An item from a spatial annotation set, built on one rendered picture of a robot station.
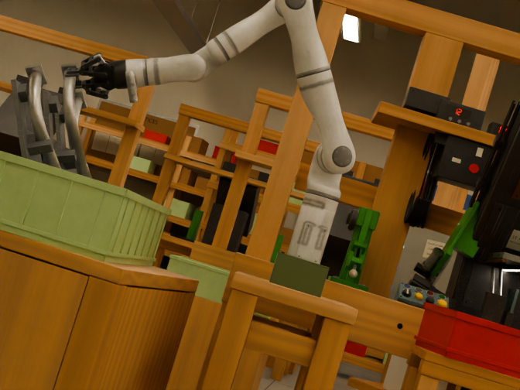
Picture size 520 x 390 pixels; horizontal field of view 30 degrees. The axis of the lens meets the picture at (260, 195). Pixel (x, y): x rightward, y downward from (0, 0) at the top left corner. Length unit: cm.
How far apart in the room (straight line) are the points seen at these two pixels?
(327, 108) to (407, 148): 98
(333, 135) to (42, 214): 78
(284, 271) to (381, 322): 45
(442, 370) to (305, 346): 36
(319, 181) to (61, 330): 80
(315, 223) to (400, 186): 97
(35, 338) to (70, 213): 28
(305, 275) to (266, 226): 94
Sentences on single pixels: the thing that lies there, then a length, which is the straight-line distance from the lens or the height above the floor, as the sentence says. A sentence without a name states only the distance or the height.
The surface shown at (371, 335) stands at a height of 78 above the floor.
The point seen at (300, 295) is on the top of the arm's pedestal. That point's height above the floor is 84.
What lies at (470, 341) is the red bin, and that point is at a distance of 254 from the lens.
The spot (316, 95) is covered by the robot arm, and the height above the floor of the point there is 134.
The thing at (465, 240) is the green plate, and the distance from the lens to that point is 308.
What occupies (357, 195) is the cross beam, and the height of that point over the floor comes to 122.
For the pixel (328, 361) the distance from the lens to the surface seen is 240.
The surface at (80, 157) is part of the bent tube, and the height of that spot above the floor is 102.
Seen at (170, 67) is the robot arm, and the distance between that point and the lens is 249.
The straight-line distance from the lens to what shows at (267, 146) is 1019.
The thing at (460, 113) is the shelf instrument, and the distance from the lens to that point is 339.
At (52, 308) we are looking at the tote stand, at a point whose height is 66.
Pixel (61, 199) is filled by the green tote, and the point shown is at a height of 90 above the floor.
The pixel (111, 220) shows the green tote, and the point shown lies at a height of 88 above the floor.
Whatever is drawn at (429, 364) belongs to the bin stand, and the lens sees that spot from 252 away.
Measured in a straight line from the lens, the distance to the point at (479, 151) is 337.
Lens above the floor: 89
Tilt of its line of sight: 4 degrees up
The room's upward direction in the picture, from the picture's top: 17 degrees clockwise
